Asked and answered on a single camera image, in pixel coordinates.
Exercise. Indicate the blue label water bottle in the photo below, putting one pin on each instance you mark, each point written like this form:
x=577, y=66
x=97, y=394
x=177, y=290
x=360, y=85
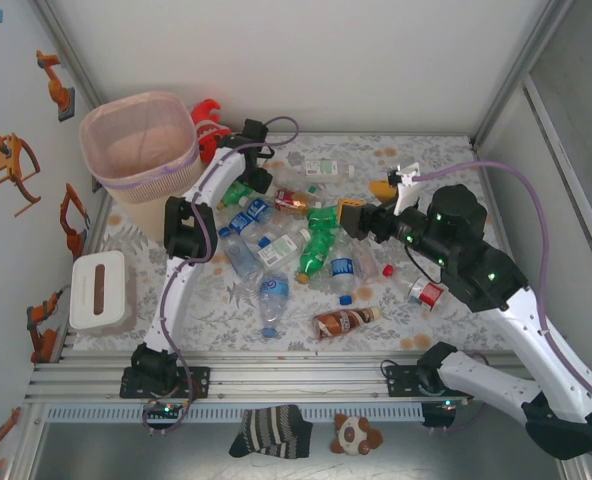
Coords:
x=237, y=220
x=258, y=207
x=342, y=267

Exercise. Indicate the green soda bottle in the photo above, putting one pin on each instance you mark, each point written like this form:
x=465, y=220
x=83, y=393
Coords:
x=233, y=196
x=326, y=217
x=316, y=250

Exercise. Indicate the clear crushed bottle green cap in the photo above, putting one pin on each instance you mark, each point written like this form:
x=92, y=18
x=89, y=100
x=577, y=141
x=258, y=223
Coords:
x=293, y=179

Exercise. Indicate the red label tea bottle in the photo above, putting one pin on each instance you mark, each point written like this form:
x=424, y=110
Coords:
x=291, y=200

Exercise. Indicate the white green label bottle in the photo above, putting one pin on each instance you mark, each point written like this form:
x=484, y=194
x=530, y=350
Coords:
x=281, y=247
x=326, y=167

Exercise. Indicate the clear crushed bottle blue cap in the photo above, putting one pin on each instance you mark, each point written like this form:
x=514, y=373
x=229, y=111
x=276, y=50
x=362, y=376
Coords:
x=276, y=225

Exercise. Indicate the clear bottle white cap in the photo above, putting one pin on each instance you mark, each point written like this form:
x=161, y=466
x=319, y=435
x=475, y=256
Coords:
x=363, y=260

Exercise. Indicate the red bottle cap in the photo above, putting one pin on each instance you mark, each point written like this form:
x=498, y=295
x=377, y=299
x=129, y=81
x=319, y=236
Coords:
x=388, y=270

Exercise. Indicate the clear bottle pale label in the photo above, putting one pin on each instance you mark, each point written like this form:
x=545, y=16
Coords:
x=238, y=255

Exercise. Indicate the red white crushed can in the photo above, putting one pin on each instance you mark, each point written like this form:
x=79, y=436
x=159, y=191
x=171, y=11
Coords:
x=426, y=292

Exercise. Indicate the brown chocolate milk bottle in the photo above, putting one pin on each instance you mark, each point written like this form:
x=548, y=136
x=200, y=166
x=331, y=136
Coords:
x=346, y=320

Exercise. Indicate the clear bottle blue logo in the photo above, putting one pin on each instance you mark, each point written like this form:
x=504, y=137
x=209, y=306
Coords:
x=273, y=300

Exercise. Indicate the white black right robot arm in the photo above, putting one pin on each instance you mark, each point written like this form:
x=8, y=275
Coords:
x=536, y=330

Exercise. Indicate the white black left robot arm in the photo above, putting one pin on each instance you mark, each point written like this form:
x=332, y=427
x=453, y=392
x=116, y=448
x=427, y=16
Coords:
x=168, y=300

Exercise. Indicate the red fish plush toy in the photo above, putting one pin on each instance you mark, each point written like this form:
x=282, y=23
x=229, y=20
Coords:
x=208, y=135

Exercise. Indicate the pink plastic basket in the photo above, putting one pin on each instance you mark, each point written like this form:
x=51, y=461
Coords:
x=151, y=210

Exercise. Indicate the floral tablecloth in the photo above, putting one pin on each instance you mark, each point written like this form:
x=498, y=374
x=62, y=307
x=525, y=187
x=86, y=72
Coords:
x=216, y=325

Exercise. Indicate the small green circuit board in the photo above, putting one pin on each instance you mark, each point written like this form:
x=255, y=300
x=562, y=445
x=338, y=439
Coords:
x=443, y=406
x=165, y=409

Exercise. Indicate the white tissue box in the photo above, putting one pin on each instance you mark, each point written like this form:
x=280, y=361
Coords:
x=83, y=295

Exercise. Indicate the brown white plush toy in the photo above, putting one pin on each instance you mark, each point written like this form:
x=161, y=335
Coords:
x=351, y=435

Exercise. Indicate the black beige striped sock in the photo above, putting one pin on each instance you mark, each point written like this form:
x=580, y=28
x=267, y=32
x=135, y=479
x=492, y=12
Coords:
x=271, y=432

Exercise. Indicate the aluminium frame post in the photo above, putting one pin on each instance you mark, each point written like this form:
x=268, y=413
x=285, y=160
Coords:
x=71, y=55
x=521, y=60

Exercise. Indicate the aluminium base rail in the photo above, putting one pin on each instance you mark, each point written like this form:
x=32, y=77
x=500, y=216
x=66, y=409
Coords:
x=301, y=380

